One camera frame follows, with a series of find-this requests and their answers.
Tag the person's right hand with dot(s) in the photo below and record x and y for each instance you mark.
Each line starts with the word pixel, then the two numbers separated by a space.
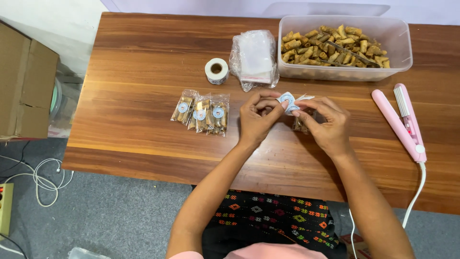
pixel 325 126

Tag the person's left hand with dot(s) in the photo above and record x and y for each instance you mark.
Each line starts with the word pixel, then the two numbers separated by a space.
pixel 256 124

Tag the white sticker strip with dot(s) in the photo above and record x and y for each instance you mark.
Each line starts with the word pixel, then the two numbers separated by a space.
pixel 289 101

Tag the clear snack packet without sticker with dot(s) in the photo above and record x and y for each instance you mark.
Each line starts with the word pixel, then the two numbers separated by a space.
pixel 300 124

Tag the clear snack packet with sticker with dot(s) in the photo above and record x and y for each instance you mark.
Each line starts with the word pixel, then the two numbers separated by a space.
pixel 193 115
pixel 219 114
pixel 203 113
pixel 184 107

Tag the bag of clear plastic pouches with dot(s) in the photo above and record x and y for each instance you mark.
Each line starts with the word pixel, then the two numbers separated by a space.
pixel 254 59

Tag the white sticker roll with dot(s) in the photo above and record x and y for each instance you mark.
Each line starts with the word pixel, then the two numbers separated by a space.
pixel 217 71

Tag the metal tongs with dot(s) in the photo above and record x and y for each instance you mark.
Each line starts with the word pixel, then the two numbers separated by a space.
pixel 350 54

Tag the pink mini heat sealer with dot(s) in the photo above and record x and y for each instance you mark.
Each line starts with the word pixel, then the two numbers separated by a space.
pixel 402 122

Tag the heap of fried snack rolls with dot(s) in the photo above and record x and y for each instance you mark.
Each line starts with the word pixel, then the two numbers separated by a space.
pixel 330 48

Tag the black patterned skirt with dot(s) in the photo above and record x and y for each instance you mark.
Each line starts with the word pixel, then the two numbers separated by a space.
pixel 273 219

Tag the wooden table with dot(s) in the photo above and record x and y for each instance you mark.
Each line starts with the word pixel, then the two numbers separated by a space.
pixel 143 126

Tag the clear plastic container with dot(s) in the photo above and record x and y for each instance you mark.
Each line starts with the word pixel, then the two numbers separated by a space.
pixel 395 36

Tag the red and white carton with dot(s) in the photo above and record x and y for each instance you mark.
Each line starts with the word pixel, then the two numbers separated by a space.
pixel 355 246

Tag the pink shirt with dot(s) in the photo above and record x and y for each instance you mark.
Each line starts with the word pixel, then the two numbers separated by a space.
pixel 273 251

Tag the clear plastic tub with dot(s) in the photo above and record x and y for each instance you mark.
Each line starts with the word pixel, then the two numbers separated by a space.
pixel 63 104

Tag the brown cardboard box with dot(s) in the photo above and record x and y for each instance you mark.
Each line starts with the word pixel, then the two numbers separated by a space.
pixel 25 86

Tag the yellow power strip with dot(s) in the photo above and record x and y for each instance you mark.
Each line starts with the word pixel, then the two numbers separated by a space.
pixel 5 208

